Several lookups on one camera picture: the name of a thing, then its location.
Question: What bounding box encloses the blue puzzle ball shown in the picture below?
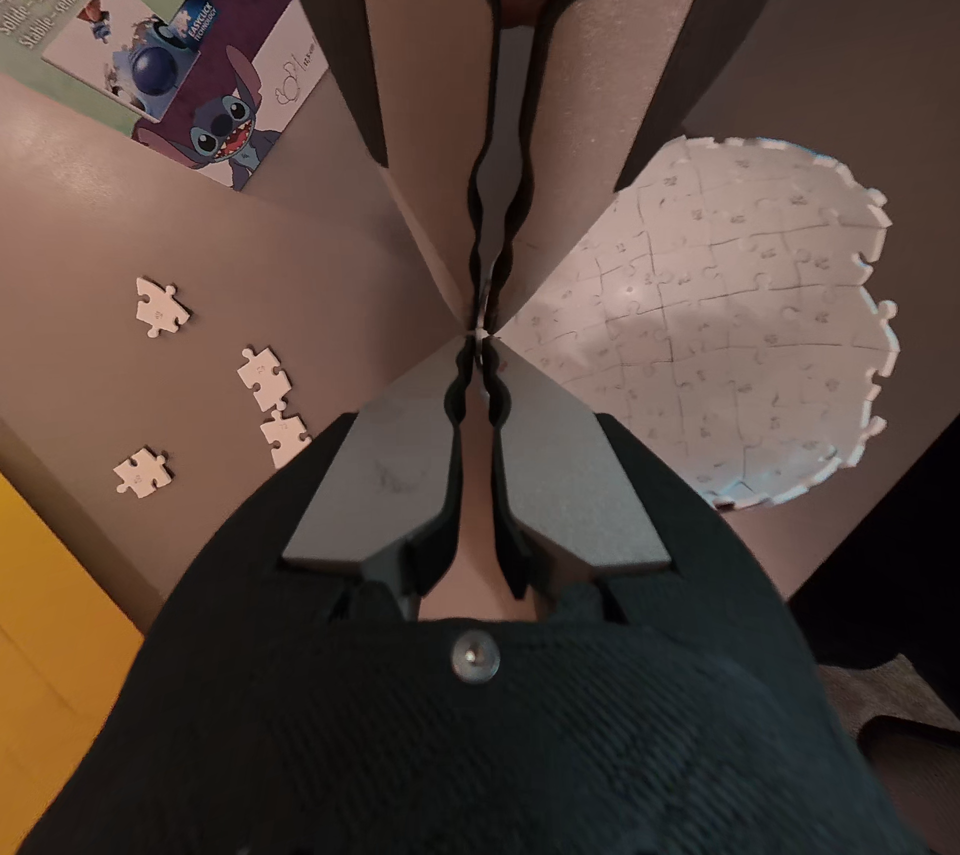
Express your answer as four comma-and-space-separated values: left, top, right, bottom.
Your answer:
495, 135, 901, 511

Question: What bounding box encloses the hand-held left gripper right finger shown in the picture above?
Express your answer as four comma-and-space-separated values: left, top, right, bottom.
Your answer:
483, 337, 672, 601

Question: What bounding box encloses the person's right hand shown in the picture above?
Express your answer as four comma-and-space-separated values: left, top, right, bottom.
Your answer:
495, 0, 560, 31

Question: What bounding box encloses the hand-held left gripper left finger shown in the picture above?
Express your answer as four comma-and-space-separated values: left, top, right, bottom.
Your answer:
281, 337, 466, 601

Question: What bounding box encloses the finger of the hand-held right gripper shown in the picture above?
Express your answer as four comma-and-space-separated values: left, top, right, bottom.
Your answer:
356, 0, 500, 324
487, 0, 712, 327

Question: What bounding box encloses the white puzzle piece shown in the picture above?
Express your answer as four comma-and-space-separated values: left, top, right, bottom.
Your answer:
237, 345, 290, 412
135, 276, 190, 339
260, 409, 312, 470
113, 448, 172, 498

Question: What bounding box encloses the yellow board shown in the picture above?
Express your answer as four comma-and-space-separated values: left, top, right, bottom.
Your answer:
0, 471, 144, 855

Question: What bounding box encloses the printed puzzle box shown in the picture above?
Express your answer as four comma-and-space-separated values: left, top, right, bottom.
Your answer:
0, 0, 331, 194

